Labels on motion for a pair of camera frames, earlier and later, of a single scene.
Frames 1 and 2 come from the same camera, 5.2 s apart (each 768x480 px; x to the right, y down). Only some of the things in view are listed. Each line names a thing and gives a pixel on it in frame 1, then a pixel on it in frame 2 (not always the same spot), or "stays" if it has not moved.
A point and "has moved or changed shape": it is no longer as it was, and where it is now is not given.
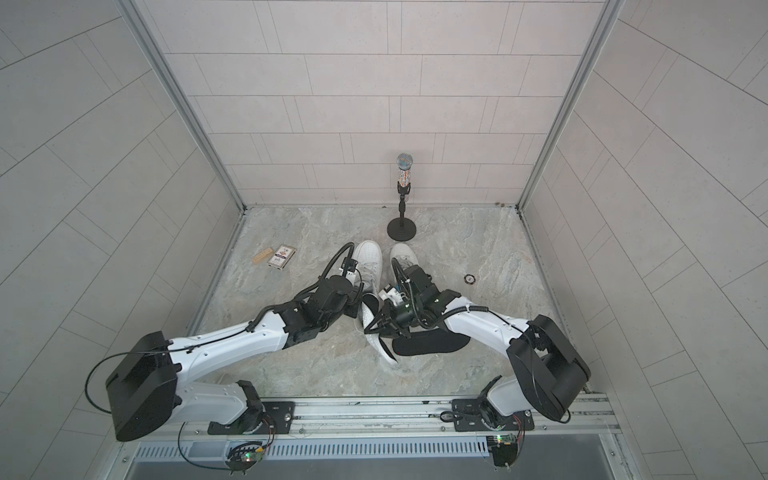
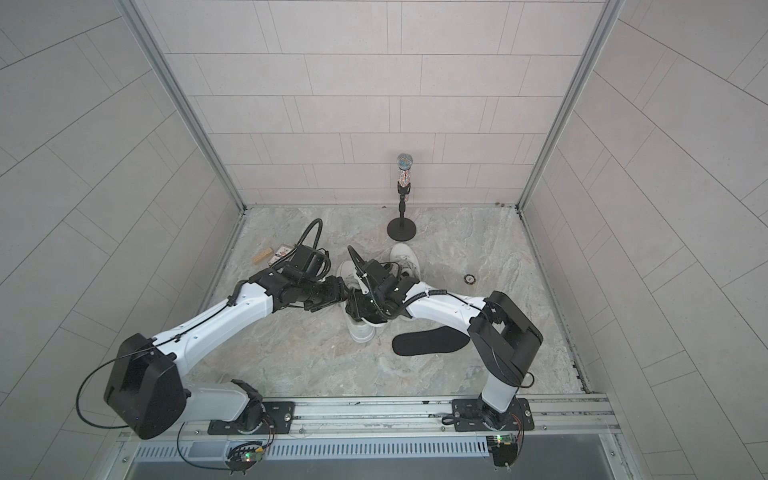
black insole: x=428 y=341 stays
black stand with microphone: x=403 y=229 stays
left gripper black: x=356 y=302 → x=337 y=292
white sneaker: x=405 y=256 stays
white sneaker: x=369 y=257 has moved or changed shape
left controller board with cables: x=241 y=457 stays
